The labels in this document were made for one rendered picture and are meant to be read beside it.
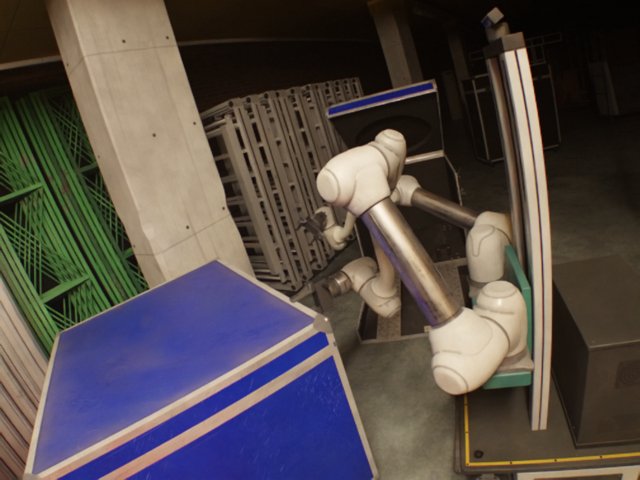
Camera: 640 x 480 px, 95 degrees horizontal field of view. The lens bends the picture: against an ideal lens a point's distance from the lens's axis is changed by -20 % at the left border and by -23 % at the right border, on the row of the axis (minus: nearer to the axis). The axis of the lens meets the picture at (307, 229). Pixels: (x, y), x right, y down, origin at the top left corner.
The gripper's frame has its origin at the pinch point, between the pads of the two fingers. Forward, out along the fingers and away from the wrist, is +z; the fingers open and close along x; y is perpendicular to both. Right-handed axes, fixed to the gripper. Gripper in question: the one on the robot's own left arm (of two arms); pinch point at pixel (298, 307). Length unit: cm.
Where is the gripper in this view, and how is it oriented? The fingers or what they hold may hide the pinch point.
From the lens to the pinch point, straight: 140.9
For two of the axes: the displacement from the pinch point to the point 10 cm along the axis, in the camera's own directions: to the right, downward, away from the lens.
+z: -8.1, 3.9, -4.4
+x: 2.8, 9.1, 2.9
